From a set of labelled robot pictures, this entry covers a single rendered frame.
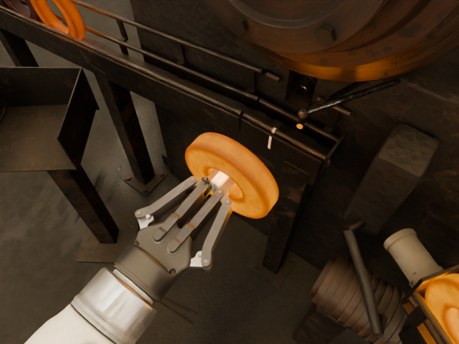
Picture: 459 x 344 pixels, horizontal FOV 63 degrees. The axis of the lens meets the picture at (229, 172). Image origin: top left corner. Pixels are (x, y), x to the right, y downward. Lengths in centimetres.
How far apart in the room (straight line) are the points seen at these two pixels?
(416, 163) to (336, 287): 31
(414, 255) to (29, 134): 87
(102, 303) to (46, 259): 108
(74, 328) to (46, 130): 63
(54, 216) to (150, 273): 116
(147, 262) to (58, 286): 102
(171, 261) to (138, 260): 4
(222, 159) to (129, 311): 22
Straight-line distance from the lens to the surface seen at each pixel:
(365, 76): 58
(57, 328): 47
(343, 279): 84
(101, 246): 147
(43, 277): 151
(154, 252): 50
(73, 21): 114
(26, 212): 166
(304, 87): 81
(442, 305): 70
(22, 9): 142
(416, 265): 71
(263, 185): 50
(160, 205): 52
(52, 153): 95
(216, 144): 50
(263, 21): 50
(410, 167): 67
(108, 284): 46
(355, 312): 84
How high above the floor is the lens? 130
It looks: 57 degrees down
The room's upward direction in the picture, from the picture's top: straight up
